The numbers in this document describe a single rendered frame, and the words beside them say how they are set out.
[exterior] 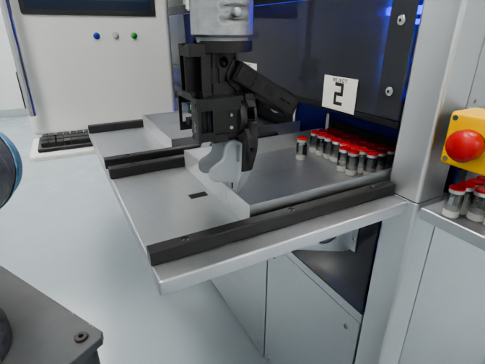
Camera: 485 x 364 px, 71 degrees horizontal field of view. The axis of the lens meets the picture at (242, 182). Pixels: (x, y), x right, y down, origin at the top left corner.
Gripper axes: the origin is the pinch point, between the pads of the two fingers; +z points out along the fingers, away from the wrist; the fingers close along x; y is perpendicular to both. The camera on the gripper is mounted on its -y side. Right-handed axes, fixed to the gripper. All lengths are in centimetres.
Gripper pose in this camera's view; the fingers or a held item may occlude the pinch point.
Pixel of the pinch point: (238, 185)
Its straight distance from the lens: 50.6
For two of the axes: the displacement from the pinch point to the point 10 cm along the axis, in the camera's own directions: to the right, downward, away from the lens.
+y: -8.8, 1.9, -4.3
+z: 0.0, 9.1, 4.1
